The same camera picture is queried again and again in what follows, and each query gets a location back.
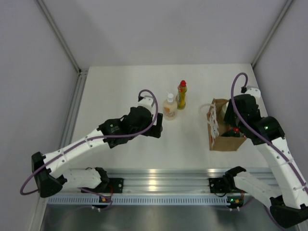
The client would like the pale green white-capped bottle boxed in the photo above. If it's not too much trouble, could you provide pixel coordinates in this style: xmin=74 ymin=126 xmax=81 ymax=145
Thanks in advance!
xmin=220 ymin=102 xmax=229 ymax=117

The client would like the green bottle red label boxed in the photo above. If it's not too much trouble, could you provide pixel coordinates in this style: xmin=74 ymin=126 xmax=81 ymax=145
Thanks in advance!
xmin=221 ymin=127 xmax=242 ymax=138

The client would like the cream pump lotion bottle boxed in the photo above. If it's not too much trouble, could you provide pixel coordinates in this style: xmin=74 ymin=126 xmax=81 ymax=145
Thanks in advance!
xmin=163 ymin=92 xmax=178 ymax=120

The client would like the yellow bottle red cap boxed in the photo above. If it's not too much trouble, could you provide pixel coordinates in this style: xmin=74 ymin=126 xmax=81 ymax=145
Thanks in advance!
xmin=176 ymin=80 xmax=187 ymax=110

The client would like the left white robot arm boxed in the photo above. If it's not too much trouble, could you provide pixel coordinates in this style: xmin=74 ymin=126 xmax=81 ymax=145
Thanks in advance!
xmin=31 ymin=106 xmax=163 ymax=198

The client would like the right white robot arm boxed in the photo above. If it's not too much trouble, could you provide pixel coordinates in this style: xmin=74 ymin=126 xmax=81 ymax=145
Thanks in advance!
xmin=223 ymin=94 xmax=308 ymax=229

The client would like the watermelon print canvas bag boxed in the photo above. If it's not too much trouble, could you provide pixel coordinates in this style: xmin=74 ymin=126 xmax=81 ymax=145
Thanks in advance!
xmin=198 ymin=99 xmax=246 ymax=152

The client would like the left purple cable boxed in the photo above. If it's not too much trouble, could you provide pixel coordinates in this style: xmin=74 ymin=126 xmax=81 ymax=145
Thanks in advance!
xmin=19 ymin=90 xmax=159 ymax=212

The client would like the purple cable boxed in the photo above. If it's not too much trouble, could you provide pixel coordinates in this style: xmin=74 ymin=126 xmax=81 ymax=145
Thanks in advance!
xmin=231 ymin=73 xmax=308 ymax=228
xmin=19 ymin=90 xmax=159 ymax=212

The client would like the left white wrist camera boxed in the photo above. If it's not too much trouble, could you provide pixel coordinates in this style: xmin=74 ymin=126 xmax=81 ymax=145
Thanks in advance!
xmin=138 ymin=95 xmax=154 ymax=111

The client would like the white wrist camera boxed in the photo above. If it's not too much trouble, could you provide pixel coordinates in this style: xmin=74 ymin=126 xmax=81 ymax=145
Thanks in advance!
xmin=138 ymin=95 xmax=154 ymax=111
xmin=241 ymin=87 xmax=261 ymax=100

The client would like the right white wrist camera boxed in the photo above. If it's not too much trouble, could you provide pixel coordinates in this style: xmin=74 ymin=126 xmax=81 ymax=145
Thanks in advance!
xmin=241 ymin=87 xmax=261 ymax=100

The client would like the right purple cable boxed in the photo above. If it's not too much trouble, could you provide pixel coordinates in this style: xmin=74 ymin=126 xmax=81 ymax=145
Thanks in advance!
xmin=231 ymin=73 xmax=308 ymax=228

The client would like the right aluminium corner post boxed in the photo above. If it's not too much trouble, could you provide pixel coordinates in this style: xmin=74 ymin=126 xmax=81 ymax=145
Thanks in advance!
xmin=251 ymin=0 xmax=295 ymax=69

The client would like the aluminium corner post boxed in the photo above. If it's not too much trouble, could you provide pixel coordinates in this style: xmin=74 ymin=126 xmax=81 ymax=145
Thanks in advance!
xmin=251 ymin=0 xmax=295 ymax=69
xmin=34 ymin=0 xmax=81 ymax=74

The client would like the white slotted cable duct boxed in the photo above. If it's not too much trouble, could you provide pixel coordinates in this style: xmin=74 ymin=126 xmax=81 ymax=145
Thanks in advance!
xmin=48 ymin=195 xmax=230 ymax=205

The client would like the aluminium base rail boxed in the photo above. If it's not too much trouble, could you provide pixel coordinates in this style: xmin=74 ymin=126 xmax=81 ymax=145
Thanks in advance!
xmin=107 ymin=168 xmax=229 ymax=195

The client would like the left aluminium corner post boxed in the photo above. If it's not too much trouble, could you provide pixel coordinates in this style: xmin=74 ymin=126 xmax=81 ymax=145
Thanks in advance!
xmin=34 ymin=0 xmax=81 ymax=74

